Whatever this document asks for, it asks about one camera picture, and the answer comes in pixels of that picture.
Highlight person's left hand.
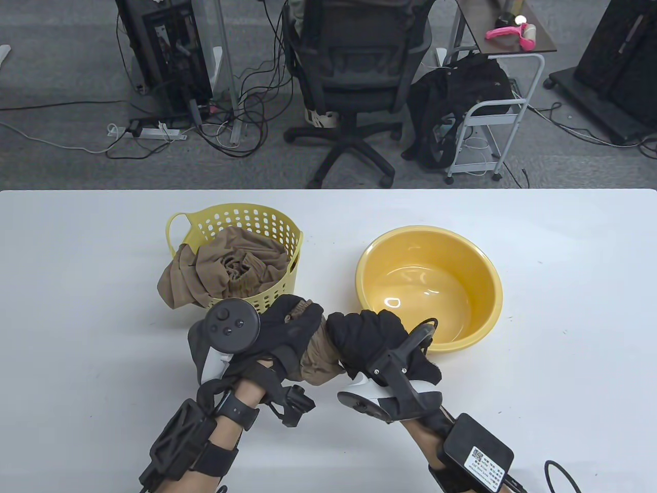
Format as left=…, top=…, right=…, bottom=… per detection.
left=225, top=294, right=325, bottom=406

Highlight person's right hand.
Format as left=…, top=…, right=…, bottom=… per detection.
left=327, top=309, right=443, bottom=386

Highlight tan shorts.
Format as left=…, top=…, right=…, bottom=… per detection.
left=157, top=226, right=291, bottom=310
left=285, top=299, right=344, bottom=387

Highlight person's left forearm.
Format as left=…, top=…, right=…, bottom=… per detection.
left=180, top=377, right=267, bottom=493

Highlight person's right forearm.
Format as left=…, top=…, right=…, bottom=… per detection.
left=400, top=411, right=462, bottom=493

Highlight black forearm brace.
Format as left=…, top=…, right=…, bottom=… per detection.
left=139, top=398, right=239, bottom=493

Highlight grey handheld controller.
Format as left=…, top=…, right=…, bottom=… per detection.
left=337, top=318, right=443, bottom=424
left=187, top=298, right=261, bottom=386

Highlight black wrist band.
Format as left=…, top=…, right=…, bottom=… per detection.
left=215, top=393, right=260, bottom=431

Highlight yellow plastic basin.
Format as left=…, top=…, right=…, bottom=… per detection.
left=355, top=225, right=504, bottom=355

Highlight yellow perforated plastic basket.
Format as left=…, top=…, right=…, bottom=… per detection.
left=165, top=204, right=303, bottom=315

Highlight black battery box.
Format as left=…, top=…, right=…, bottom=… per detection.
left=442, top=413, right=515, bottom=488

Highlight beige bag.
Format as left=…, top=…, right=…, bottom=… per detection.
left=305, top=108, right=339, bottom=128

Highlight white power strip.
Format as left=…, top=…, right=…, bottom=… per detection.
left=107, top=122, right=188, bottom=141

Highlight black office chair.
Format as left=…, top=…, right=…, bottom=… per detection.
left=280, top=0, right=434, bottom=189

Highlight black backpack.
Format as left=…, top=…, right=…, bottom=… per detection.
left=401, top=51, right=515, bottom=170

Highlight grey metal desk leg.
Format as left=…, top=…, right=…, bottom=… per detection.
left=213, top=0, right=243, bottom=146

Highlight black computer tower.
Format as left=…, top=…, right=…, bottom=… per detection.
left=114, top=0, right=214, bottom=121

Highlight white cart with brown top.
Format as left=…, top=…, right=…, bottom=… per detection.
left=442, top=0, right=558, bottom=184

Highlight pink handheld tool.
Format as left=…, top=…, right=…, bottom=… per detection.
left=486, top=24, right=537, bottom=51

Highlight black wheeled cabinet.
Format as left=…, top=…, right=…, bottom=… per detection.
left=544, top=0, right=657, bottom=147

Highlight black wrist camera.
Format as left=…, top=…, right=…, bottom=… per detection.
left=267, top=384, right=316, bottom=427

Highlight black forearm strap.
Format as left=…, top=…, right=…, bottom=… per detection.
left=429, top=460, right=478, bottom=493

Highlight black battery box cable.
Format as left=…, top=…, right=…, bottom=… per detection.
left=506, top=461, right=570, bottom=493

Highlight black cable tangle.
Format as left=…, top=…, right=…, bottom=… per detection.
left=105, top=0, right=298, bottom=161

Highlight white floor cable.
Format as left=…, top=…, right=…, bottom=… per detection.
left=0, top=121, right=111, bottom=155

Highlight black floor cables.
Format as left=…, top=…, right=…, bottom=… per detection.
left=529, top=100, right=657, bottom=161

